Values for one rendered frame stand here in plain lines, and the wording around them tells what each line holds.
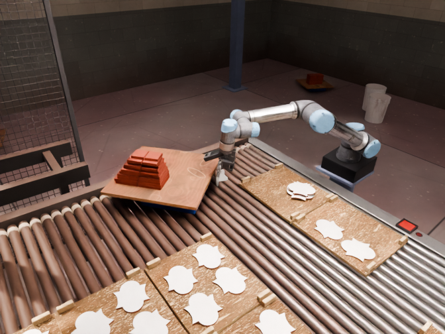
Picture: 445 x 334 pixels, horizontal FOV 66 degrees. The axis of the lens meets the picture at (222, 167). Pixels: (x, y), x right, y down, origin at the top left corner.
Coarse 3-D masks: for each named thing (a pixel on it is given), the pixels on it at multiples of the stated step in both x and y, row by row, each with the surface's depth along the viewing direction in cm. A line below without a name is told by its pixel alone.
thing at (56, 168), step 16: (48, 144) 215; (64, 144) 218; (0, 160) 199; (16, 160) 204; (32, 160) 210; (48, 160) 203; (32, 176) 185; (48, 176) 186; (64, 176) 191; (80, 176) 197; (0, 192) 174; (16, 192) 179; (32, 192) 184; (64, 192) 232
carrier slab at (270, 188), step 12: (252, 180) 202; (264, 180) 202; (276, 180) 202; (288, 180) 203; (300, 180) 203; (252, 192) 192; (264, 192) 192; (276, 192) 192; (324, 192) 193; (264, 204) 185; (276, 204) 183; (288, 204) 183; (300, 204) 183; (312, 204) 184; (288, 216) 175
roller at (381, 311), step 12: (228, 192) 195; (240, 204) 188; (264, 216) 177; (276, 228) 170; (288, 240) 164; (300, 252) 159; (312, 252) 156; (324, 264) 150; (336, 276) 145; (348, 288) 141; (360, 300) 137; (372, 300) 135; (384, 312) 131; (396, 324) 127
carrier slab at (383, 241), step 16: (320, 208) 181; (336, 208) 181; (352, 208) 181; (304, 224) 170; (336, 224) 170; (352, 224) 171; (368, 224) 171; (320, 240) 161; (368, 240) 161; (384, 240) 162; (384, 256) 153; (368, 272) 145
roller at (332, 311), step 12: (216, 204) 185; (228, 216) 177; (240, 228) 169; (252, 240) 162; (264, 252) 156; (276, 264) 151; (288, 276) 146; (300, 276) 145; (300, 288) 142; (312, 288) 139; (324, 300) 135; (336, 312) 130; (348, 324) 126
